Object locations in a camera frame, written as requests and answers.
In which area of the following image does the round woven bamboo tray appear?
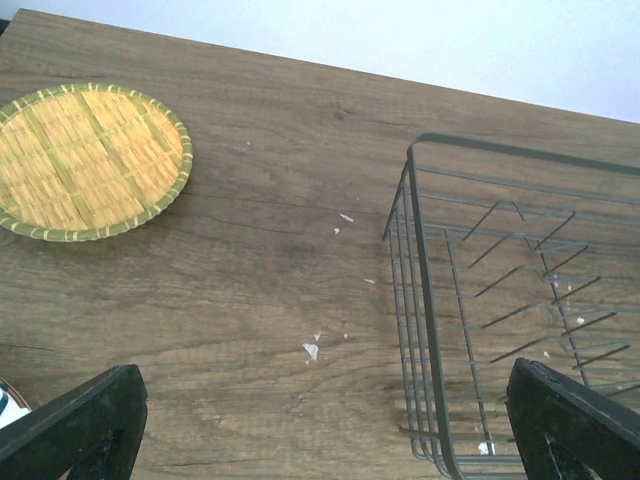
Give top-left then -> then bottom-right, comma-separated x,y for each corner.
1,83 -> 194,242

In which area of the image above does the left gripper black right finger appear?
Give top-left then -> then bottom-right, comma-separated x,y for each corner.
506,358 -> 639,479

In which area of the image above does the grey wire dish rack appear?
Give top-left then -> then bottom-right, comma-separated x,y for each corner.
383,133 -> 639,479

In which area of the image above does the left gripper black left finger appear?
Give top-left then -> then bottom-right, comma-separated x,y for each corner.
1,364 -> 148,479

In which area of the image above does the striped white blue plate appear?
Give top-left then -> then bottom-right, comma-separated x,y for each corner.
0,378 -> 32,429

